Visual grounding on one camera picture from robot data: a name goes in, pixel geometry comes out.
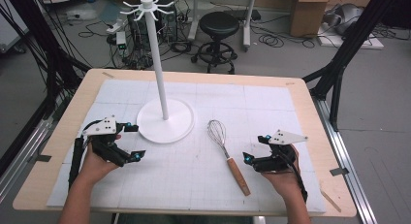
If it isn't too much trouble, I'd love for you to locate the black computer tower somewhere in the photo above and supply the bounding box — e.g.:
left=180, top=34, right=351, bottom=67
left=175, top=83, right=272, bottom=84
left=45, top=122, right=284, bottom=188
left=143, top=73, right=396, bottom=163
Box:
left=127, top=0, right=179, bottom=51

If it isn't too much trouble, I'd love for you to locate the white hook rack stand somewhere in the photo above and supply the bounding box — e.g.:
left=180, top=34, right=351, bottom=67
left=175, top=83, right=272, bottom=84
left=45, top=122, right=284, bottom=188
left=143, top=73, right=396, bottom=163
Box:
left=119, top=0, right=196, bottom=144

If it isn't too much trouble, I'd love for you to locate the white flat board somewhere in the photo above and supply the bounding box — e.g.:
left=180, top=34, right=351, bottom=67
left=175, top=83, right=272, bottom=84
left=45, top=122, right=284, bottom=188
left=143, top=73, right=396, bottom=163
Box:
left=316, top=22, right=386, bottom=50

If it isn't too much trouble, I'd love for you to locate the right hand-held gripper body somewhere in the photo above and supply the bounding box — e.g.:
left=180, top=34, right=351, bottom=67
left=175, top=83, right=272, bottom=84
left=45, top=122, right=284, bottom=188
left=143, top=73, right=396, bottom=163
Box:
left=251, top=129, right=309, bottom=174

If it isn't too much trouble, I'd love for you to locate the grey rounded device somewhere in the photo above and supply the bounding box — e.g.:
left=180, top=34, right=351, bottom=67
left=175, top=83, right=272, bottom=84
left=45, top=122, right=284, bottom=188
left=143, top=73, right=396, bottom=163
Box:
left=324, top=3, right=365, bottom=37

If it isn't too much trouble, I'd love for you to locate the cardboard box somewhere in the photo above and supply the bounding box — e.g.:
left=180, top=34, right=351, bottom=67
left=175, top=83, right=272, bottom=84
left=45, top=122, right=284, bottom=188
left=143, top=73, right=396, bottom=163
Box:
left=289, top=0, right=332, bottom=38

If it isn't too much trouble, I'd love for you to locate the white stand leg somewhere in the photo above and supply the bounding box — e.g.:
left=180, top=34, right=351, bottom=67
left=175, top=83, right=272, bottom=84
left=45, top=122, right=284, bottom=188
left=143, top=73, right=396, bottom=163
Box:
left=188, top=0, right=202, bottom=42
left=242, top=0, right=259, bottom=52

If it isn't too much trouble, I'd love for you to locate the person's left hand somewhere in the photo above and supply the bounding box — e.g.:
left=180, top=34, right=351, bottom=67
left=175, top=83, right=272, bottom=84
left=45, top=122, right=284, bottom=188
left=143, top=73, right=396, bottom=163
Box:
left=78, top=133, right=123, bottom=186

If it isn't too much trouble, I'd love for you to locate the person's right hand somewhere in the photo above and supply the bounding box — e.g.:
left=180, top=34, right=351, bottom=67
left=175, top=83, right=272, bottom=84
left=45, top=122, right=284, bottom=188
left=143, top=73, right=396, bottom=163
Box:
left=261, top=144, right=302, bottom=195

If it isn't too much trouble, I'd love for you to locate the small white power adapter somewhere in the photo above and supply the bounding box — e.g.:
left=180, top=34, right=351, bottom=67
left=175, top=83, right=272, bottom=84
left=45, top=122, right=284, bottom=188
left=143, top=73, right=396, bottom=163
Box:
left=115, top=31, right=128, bottom=50

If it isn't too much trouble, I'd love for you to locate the coiled black cable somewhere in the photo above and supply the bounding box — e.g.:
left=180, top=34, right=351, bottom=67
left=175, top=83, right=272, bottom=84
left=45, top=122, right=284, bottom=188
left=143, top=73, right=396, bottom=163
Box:
left=258, top=33, right=286, bottom=49

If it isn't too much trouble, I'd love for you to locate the black metal frame with cables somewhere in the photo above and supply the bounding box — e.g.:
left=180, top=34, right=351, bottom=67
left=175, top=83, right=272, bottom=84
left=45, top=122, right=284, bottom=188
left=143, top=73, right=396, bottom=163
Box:
left=0, top=0, right=92, bottom=178

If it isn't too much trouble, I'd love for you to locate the black round stool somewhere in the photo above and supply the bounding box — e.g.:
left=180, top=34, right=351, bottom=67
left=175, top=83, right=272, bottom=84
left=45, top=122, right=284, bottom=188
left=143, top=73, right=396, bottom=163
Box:
left=190, top=11, right=241, bottom=75

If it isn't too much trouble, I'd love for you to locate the aluminium rail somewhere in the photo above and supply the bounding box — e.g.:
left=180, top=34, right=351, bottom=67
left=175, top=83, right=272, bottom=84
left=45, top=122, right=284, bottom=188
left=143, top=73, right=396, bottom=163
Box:
left=311, top=95, right=378, bottom=224
left=0, top=117, right=55, bottom=204

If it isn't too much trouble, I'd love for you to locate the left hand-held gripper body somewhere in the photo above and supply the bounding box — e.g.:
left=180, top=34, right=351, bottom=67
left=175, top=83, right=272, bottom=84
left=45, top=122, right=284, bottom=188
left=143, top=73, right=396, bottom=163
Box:
left=81, top=114, right=134, bottom=168

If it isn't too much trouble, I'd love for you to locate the metal whisk with wooden handle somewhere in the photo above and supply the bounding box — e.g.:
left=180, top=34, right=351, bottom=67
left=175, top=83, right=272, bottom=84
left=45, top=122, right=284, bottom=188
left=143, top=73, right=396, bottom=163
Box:
left=206, top=118, right=252, bottom=198

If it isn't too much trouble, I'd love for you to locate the black tape piece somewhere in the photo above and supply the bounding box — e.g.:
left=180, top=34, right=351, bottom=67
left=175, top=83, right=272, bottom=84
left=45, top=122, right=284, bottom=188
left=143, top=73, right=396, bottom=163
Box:
left=34, top=154, right=53, bottom=164
left=329, top=167, right=350, bottom=177

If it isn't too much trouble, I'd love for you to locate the black cable sleeve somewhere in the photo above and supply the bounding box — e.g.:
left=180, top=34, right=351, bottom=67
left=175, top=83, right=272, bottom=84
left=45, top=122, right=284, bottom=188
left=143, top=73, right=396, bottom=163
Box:
left=68, top=136, right=86, bottom=190

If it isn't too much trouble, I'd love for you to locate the white grid mat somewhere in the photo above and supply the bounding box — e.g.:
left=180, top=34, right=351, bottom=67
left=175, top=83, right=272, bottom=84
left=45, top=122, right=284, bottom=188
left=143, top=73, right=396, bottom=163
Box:
left=46, top=79, right=327, bottom=214

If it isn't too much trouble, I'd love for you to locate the white power strip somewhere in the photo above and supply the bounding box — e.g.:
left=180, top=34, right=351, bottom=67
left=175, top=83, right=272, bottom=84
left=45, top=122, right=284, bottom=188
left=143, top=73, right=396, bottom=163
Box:
left=106, top=18, right=129, bottom=35

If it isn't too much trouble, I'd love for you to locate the thin wooden stick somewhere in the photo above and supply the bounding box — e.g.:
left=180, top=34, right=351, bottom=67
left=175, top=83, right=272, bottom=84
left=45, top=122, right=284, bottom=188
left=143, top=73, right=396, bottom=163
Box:
left=319, top=188, right=342, bottom=214

